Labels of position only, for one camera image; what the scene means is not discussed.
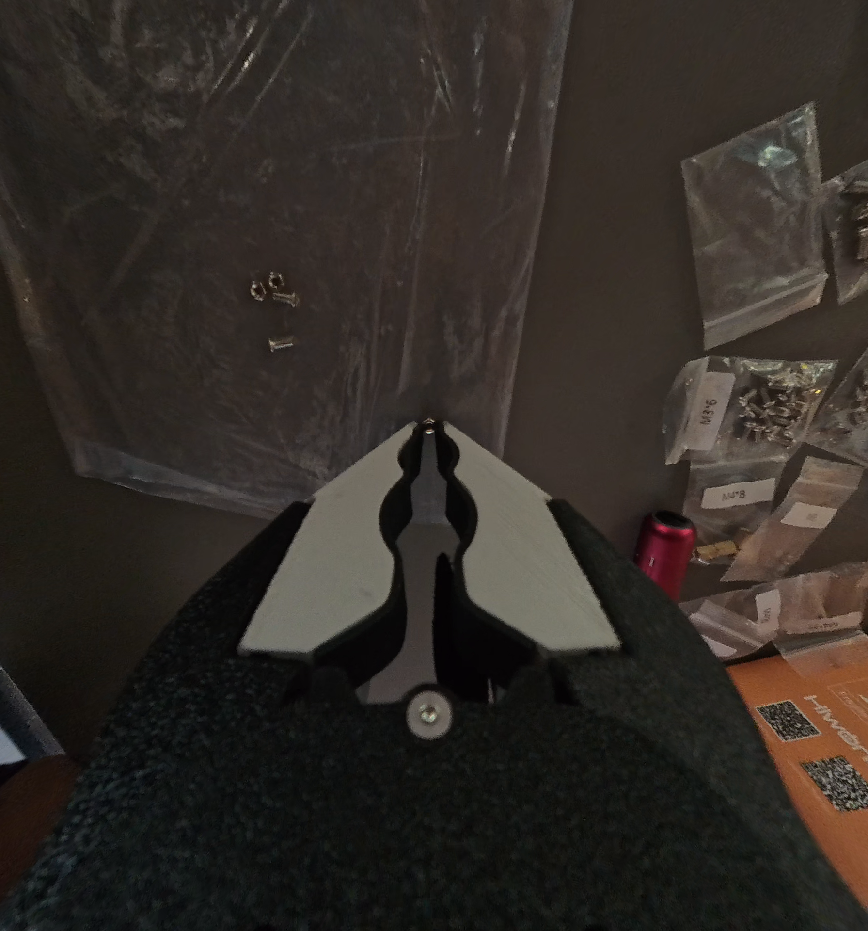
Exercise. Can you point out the magenta metal cylinder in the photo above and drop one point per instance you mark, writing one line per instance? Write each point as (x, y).
(666, 560)

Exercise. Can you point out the pile of small screw bags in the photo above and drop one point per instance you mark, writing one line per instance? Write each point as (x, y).
(753, 233)

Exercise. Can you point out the dark grey desk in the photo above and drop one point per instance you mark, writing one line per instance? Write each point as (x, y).
(608, 218)

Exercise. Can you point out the large clear plastic bag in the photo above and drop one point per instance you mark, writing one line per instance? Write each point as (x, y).
(332, 145)

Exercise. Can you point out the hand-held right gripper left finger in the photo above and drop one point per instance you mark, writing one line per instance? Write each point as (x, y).
(317, 582)

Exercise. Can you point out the orange cardboard box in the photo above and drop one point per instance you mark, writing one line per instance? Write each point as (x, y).
(790, 676)

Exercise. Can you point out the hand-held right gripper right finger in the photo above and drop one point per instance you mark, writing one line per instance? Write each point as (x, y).
(528, 582)

